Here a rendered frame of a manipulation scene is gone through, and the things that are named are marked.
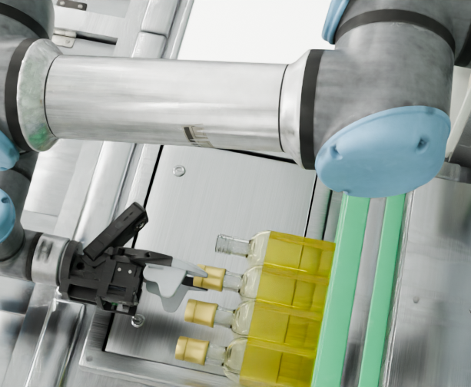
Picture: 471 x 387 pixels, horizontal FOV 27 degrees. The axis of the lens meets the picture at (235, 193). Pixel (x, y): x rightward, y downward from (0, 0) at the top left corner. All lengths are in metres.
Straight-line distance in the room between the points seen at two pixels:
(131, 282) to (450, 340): 0.46
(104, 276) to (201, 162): 0.36
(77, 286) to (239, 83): 0.62
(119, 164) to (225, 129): 0.79
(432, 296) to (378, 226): 0.13
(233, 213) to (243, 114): 0.74
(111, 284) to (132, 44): 0.60
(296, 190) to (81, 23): 0.55
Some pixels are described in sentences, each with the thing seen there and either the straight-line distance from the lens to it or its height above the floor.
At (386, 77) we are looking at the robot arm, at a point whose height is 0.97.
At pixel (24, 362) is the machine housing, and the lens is 1.58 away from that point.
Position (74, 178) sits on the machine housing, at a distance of 1.71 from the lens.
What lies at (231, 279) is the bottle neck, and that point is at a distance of 1.43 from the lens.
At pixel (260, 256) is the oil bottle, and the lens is 1.43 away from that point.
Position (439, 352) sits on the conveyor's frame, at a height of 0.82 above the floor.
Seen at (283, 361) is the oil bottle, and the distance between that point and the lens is 1.37.
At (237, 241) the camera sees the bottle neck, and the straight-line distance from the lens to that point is 1.45.
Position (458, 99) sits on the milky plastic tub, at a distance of 1.50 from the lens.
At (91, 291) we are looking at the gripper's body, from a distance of 1.45.
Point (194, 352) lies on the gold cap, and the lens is 1.39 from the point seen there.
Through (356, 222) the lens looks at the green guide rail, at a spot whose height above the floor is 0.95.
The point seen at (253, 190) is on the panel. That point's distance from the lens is 1.66.
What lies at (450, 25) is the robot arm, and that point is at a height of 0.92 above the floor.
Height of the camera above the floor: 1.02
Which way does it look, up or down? 4 degrees up
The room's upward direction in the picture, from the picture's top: 79 degrees counter-clockwise
